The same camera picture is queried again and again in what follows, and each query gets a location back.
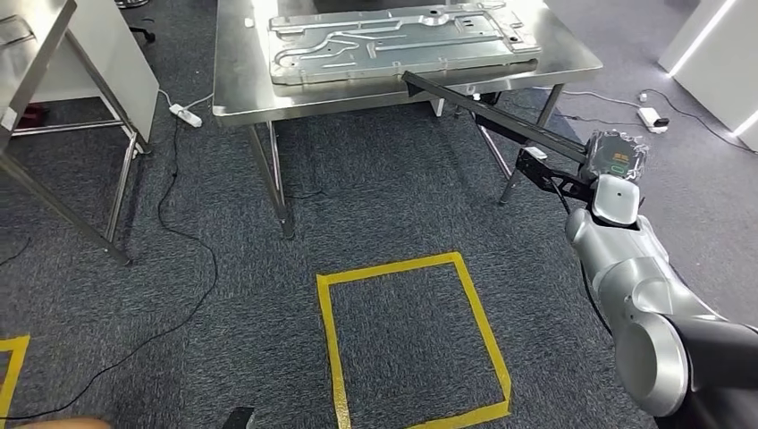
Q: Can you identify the white power strip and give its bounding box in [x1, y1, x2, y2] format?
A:
[636, 106, 670, 134]
[168, 103, 204, 129]

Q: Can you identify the long black plastic part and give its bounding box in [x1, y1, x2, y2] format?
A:
[401, 71, 588, 164]

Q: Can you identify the black floor cable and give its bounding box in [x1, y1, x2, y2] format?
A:
[0, 118, 219, 423]

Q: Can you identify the stamped sheet metal panel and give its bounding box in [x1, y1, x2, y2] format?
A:
[267, 1, 543, 87]

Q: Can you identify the stainless steel side table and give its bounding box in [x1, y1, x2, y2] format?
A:
[0, 0, 152, 265]

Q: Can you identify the red floor object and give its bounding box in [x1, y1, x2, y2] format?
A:
[17, 103, 50, 129]

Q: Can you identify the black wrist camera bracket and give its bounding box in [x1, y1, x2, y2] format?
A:
[515, 147, 596, 205]

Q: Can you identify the black robot bracket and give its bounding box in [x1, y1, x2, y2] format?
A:
[222, 407, 256, 429]

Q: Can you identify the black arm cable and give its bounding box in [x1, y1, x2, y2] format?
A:
[549, 179, 614, 336]

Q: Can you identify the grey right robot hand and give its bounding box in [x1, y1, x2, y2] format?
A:
[580, 130, 650, 185]

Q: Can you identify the stainless steel workbench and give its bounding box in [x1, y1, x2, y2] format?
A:
[212, 0, 605, 241]

